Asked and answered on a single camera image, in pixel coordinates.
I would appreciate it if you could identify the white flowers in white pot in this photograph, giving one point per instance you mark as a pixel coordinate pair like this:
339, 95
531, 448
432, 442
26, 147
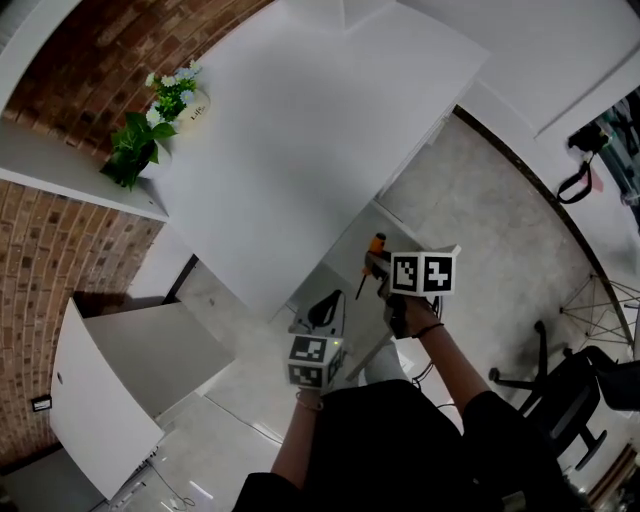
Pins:
192, 112

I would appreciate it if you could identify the person's left forearm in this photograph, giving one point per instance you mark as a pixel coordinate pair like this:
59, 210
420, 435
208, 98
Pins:
295, 440

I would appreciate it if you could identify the black wall socket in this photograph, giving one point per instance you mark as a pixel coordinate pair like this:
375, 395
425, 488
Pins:
41, 403

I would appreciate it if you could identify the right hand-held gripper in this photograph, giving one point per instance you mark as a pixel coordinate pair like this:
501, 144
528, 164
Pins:
422, 274

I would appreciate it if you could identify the person's right hand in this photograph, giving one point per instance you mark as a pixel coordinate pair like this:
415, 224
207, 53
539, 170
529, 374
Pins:
422, 312

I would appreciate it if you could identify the dark framed window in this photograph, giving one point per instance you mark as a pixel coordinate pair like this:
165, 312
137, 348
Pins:
625, 150

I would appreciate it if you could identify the white desk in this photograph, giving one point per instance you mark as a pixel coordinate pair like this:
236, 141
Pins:
300, 150

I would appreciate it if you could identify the black office chair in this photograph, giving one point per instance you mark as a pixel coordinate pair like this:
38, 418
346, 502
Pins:
575, 395

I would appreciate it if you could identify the black wrist band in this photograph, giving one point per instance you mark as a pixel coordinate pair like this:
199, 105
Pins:
431, 330

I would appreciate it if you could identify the green leafy potted plant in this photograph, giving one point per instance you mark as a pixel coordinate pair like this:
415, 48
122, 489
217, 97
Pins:
132, 150

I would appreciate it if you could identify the red tag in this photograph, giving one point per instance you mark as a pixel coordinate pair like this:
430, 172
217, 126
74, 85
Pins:
597, 181

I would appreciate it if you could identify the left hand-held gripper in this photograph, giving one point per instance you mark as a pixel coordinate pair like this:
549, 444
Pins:
315, 360

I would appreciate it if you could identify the person's light trouser leg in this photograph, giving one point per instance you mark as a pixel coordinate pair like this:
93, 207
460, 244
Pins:
385, 365

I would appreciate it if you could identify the white low cabinet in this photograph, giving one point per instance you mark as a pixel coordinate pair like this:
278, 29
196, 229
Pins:
100, 425

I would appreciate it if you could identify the person's black top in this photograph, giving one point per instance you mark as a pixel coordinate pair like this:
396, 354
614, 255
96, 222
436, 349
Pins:
390, 450

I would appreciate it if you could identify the person's right forearm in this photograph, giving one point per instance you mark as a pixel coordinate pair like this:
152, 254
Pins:
450, 370

